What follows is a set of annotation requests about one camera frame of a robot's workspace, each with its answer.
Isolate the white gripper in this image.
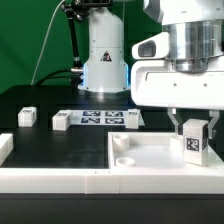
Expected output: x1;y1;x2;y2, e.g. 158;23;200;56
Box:
131;59;224;139

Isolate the white square tabletop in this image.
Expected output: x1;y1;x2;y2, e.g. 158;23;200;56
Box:
108;132;224;171

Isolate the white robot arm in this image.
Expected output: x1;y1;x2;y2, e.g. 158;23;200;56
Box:
78;0;224;119

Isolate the printed marker sheet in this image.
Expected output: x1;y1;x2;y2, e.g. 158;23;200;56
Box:
68;109;146;127

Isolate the white U-shaped obstacle fence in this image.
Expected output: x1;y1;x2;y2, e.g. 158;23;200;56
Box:
0;134;224;194

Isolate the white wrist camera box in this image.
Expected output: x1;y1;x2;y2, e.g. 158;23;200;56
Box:
132;32;170;60

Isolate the black cable bundle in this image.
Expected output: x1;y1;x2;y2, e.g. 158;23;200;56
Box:
34;67;84;87

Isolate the grey cable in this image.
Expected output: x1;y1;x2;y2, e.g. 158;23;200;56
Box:
30;0;66;86

